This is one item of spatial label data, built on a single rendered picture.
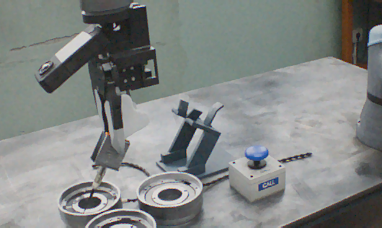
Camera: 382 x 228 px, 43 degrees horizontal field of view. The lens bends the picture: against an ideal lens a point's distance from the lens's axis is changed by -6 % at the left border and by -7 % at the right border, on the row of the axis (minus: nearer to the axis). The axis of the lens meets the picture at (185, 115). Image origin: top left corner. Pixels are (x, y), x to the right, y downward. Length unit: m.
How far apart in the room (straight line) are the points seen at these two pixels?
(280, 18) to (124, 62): 2.19
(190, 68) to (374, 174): 1.81
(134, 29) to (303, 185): 0.39
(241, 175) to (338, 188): 0.17
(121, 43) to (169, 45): 1.82
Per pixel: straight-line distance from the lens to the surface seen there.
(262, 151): 0.82
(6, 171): 1.05
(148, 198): 0.81
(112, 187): 0.84
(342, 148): 0.99
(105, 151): 0.75
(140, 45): 0.71
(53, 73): 0.68
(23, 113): 2.40
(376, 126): 0.99
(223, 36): 2.65
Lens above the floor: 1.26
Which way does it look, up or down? 23 degrees down
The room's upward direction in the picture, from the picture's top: 5 degrees counter-clockwise
